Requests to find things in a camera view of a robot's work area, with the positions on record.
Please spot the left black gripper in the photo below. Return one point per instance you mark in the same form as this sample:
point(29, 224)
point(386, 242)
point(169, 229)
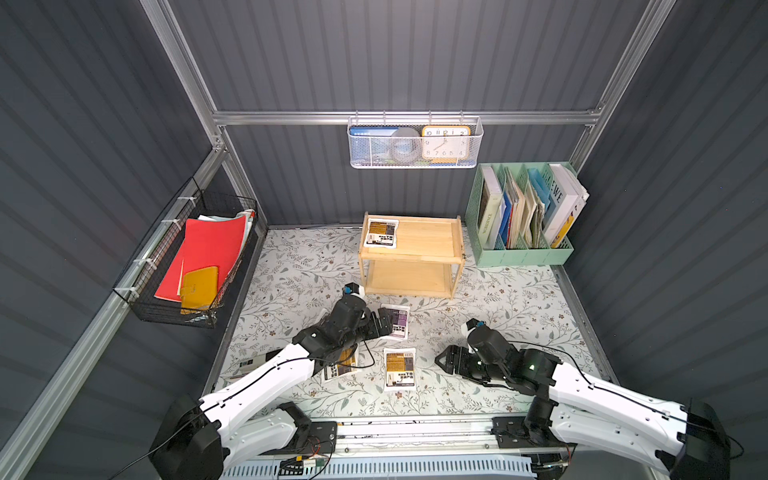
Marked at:
point(372, 322)

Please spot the purple coffee bag centre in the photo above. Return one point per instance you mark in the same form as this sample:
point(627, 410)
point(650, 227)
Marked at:
point(399, 317)

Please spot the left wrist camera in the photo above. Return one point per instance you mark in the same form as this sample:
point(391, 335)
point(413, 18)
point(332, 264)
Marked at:
point(354, 289)

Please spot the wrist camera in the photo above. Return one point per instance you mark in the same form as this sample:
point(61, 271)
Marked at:
point(472, 324)
point(354, 289)

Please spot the light wooden two-tier shelf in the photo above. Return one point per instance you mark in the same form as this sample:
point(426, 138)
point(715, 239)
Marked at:
point(427, 257)

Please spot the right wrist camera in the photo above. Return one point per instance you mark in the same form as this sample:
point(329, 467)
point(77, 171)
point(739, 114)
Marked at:
point(472, 324)

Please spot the white wire wall basket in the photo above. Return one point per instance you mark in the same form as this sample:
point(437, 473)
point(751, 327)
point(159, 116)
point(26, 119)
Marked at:
point(417, 122)

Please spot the yellow notebook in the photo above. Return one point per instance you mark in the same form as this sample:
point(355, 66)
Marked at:
point(199, 289)

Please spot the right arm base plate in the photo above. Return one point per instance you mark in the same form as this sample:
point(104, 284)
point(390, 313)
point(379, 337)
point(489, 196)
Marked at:
point(510, 432)

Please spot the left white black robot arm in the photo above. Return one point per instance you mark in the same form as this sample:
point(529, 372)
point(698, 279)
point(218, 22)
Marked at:
point(201, 438)

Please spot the black wire side basket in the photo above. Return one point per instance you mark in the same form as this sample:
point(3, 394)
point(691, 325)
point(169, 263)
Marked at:
point(146, 272)

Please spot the grey tape roll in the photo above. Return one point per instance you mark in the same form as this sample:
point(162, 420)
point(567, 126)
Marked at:
point(405, 145)

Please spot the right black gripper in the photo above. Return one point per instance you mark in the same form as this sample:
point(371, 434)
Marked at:
point(459, 363)

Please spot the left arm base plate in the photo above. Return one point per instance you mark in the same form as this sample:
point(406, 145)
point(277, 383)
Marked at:
point(317, 437)

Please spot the red folder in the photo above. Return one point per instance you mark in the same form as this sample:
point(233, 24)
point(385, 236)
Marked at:
point(208, 241)

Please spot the white perforated cable tray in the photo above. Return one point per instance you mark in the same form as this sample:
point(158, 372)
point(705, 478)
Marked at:
point(493, 466)

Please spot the white green book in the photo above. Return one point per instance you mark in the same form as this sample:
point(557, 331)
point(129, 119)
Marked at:
point(490, 202)

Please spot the green file organizer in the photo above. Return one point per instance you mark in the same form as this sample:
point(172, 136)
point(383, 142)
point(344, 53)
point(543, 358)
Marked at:
point(520, 239)

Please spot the blue box in basket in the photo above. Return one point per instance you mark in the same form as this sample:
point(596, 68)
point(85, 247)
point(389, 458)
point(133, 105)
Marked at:
point(370, 146)

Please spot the yellow white alarm clock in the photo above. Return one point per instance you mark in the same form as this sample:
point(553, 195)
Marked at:
point(446, 144)

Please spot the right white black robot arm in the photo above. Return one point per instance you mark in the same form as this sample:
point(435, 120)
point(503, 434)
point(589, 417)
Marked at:
point(570, 407)

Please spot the white book with letters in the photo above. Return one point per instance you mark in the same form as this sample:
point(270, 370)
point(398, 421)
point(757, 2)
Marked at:
point(567, 198)

